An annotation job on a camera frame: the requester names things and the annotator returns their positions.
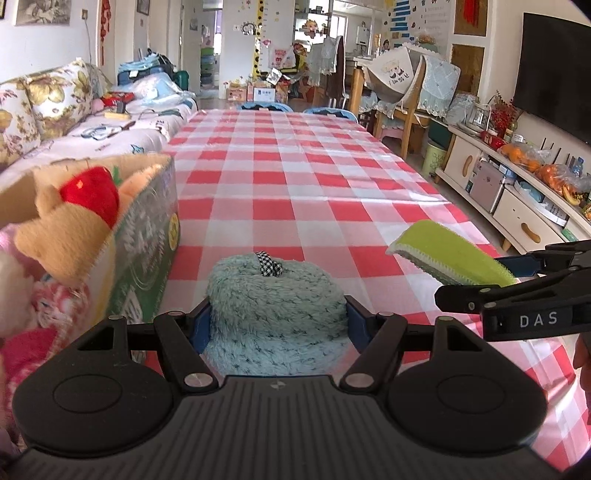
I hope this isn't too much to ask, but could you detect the pink knitted sock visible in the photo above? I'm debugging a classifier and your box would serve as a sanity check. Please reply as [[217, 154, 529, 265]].
[[1, 327, 59, 402]]

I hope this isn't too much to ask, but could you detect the floral cushion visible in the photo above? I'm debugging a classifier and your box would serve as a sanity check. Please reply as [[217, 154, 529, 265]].
[[25, 59, 92, 140], [0, 80, 41, 170]]

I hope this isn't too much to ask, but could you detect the person right hand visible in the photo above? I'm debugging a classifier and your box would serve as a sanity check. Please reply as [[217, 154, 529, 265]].
[[573, 334, 591, 407]]

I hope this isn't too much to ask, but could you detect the orange plush bear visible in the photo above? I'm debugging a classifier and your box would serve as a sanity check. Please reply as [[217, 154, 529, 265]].
[[14, 164, 162, 287]]

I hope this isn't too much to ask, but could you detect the green microfiber cloth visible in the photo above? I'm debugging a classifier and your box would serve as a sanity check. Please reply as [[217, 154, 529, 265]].
[[387, 220, 518, 287]]

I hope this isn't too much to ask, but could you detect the black television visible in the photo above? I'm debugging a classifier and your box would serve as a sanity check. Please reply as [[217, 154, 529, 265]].
[[513, 13, 591, 144]]

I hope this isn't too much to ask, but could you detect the teal fuzzy hat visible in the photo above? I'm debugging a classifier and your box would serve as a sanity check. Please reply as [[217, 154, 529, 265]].
[[204, 251, 349, 376]]

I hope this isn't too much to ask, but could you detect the red checkered tablecloth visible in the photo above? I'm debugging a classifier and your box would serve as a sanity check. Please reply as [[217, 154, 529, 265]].
[[138, 108, 591, 471]]

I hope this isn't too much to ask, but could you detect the white fluffy plush toy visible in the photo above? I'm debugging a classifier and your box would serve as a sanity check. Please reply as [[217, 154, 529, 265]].
[[0, 251, 35, 339]]

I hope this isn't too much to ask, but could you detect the giraffe height chart sticker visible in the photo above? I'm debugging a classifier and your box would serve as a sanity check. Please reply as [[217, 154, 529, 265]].
[[252, 0, 266, 80]]

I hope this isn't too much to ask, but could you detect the sofa with cartoon cover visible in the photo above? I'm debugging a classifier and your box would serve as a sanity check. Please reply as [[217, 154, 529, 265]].
[[1, 59, 198, 188]]

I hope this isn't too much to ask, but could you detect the floral cushion near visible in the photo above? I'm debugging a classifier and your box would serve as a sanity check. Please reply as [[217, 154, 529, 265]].
[[0, 80, 41, 170]]

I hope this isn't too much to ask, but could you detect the cardboard box with green print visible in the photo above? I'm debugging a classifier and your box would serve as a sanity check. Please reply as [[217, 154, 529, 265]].
[[1, 153, 180, 329]]

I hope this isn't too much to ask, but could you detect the green waste bin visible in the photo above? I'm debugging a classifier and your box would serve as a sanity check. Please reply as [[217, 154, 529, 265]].
[[422, 141, 447, 177]]

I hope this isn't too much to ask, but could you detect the black white framed drawing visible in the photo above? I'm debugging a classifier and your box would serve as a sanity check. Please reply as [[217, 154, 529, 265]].
[[15, 0, 71, 26]]

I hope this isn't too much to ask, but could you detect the wooden dining chair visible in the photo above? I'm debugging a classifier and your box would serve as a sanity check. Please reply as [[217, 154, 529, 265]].
[[368, 42, 461, 157]]

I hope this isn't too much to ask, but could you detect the floral cushion far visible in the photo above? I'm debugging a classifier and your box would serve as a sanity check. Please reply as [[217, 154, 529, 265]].
[[25, 59, 92, 140]]

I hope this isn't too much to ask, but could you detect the white tv cabinet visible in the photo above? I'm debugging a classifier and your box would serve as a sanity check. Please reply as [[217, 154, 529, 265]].
[[436, 127, 590, 253]]

